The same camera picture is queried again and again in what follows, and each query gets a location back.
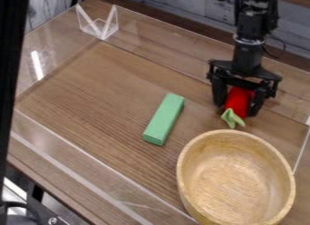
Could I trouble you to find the clear acrylic corner bracket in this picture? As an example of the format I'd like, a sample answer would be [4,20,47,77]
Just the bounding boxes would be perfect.
[75,5,119,41]

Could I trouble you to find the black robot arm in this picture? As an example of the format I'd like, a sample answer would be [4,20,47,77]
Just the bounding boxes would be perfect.
[206,0,282,117]

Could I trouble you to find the black cable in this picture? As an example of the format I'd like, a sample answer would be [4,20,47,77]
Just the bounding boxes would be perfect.
[4,201,41,225]

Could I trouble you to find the black metal table frame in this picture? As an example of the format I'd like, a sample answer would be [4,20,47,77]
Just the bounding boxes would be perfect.
[24,181,83,225]

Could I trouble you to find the green rectangular block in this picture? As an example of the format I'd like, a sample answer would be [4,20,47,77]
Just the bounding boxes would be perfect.
[143,93,184,146]

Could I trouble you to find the red plush strawberry toy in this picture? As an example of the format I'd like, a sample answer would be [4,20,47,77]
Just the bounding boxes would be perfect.
[220,86,254,129]

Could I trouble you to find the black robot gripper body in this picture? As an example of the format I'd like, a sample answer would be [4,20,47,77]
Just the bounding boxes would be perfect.
[206,43,282,98]

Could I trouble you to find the clear acrylic enclosure wall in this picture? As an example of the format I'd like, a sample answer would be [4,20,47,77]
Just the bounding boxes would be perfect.
[6,4,310,225]

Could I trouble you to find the black vertical foreground post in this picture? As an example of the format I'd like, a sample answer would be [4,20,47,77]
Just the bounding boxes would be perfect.
[0,0,29,205]

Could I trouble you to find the round wooden bowl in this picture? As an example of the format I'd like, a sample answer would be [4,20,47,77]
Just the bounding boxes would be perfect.
[175,130,295,225]

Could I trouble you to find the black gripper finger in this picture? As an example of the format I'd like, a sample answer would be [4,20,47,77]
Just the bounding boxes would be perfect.
[248,88,266,117]
[212,75,227,107]

